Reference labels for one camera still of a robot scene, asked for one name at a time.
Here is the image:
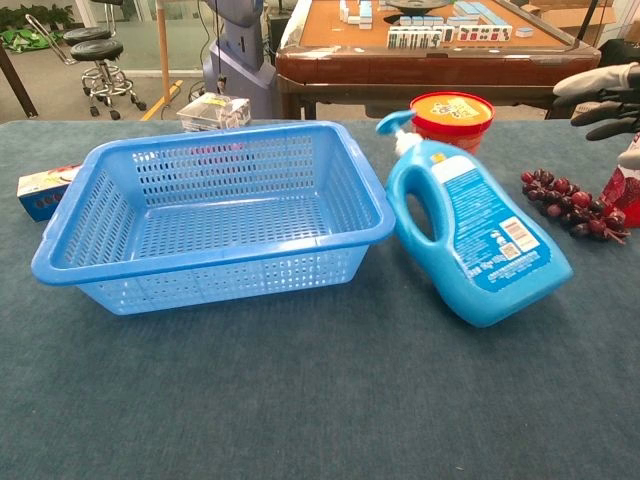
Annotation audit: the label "yellow wooden floor bar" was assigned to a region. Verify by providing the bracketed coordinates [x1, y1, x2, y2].
[141, 79, 185, 122]

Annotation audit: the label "stacked mahjong tiles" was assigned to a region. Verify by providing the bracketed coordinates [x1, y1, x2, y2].
[339, 0, 374, 27]

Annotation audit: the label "red instant noodle cup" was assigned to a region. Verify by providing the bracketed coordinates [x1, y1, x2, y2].
[408, 91, 496, 156]

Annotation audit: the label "black round wheeled stool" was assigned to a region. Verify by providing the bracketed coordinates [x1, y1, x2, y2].
[69, 38, 149, 121]
[62, 0, 126, 46]

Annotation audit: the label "blue detergent pump bottle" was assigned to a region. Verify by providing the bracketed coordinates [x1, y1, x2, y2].
[374, 109, 575, 330]

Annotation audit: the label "cardboard box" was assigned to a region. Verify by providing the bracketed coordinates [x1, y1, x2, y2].
[529, 0, 619, 32]

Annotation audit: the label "white plastic crate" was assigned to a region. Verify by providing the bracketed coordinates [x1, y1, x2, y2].
[574, 99, 609, 120]

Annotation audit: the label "wooden upright pole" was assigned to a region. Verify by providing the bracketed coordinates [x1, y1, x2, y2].
[155, 0, 172, 91]

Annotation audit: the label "long row blue-backed mahjong tiles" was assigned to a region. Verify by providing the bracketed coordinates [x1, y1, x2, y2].
[453, 0, 506, 27]

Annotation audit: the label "green potted plants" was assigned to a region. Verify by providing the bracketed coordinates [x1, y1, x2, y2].
[0, 3, 76, 54]

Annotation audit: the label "blue grey machine base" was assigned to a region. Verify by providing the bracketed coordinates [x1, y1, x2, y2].
[202, 0, 279, 120]

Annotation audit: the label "short row blue-backed mahjong tiles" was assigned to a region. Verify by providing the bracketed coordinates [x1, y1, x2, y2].
[399, 14, 446, 28]

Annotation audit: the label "red snack packet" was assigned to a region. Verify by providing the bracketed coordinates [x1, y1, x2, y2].
[598, 133, 640, 229]

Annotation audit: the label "black bag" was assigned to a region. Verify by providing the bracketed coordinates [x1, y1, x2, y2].
[592, 38, 640, 71]

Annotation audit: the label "dark red grape bunch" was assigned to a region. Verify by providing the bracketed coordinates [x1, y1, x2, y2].
[519, 168, 632, 246]

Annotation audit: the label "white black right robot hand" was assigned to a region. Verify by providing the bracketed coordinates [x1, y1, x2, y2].
[552, 61, 640, 143]

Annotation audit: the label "clear plastic box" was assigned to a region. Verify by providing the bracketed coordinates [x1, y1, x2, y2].
[175, 92, 252, 134]

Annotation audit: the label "dark slanted table leg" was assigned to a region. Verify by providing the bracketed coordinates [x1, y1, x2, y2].
[0, 43, 40, 120]

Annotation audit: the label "blue perforated plastic basket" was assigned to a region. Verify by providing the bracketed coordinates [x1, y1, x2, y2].
[30, 119, 397, 317]

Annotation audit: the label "row of face-up mahjong tiles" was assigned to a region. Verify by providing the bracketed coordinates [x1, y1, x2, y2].
[387, 24, 514, 50]

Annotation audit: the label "silver metal tube frame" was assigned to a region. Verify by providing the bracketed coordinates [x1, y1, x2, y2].
[24, 13, 79, 65]

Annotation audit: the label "blue grey table cloth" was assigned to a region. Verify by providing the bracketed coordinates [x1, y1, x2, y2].
[0, 118, 640, 480]

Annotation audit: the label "blue white cookie box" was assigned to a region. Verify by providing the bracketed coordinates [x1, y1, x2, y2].
[16, 163, 84, 224]

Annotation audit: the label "brown mahjong table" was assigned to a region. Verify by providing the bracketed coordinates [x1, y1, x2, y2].
[274, 0, 603, 121]

